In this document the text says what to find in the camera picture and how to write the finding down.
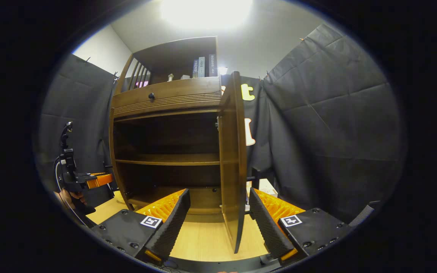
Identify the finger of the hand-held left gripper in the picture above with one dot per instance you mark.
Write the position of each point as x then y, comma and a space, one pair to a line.
99, 181

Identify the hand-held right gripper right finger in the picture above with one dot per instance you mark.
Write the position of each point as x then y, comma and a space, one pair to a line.
264, 223

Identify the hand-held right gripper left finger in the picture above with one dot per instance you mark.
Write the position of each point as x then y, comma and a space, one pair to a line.
173, 223

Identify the dark blue book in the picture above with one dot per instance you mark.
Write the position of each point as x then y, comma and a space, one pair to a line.
195, 68

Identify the wooden double-door shoe cabinet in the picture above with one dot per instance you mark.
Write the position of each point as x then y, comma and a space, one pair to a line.
165, 159

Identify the black backdrop cloth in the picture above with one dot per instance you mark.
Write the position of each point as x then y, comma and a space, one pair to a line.
336, 113

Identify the large ceiling light panel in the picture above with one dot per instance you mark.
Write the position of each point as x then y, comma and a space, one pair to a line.
207, 13

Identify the light grey spine book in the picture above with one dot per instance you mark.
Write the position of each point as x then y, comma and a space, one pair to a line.
201, 67

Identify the thick cream book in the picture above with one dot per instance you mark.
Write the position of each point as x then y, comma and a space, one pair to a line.
268, 186

